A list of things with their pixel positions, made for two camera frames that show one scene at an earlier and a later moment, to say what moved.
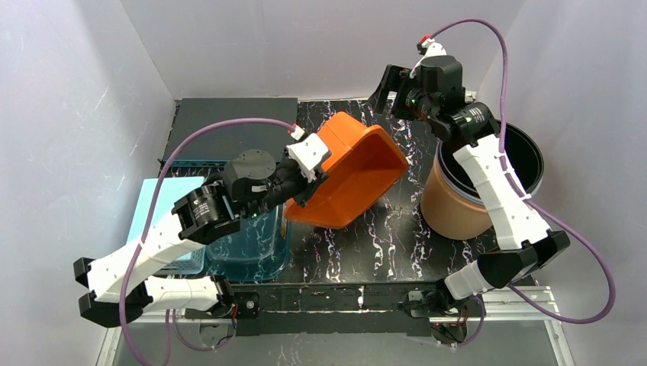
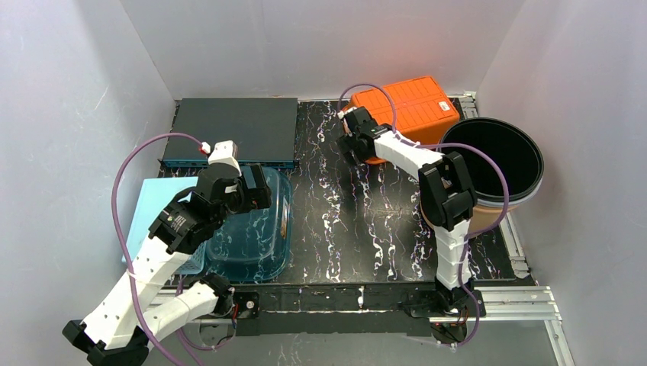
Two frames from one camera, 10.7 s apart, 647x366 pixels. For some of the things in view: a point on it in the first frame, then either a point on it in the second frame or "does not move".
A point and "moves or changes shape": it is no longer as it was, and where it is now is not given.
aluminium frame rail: [523, 306] does not move
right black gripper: [400, 91] → [351, 139]
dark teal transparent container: [261, 250] does not move
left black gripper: [297, 183] → [257, 186]
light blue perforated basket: [154, 206] does not move
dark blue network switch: [214, 147] does not move
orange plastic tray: [365, 165] moves or changes shape
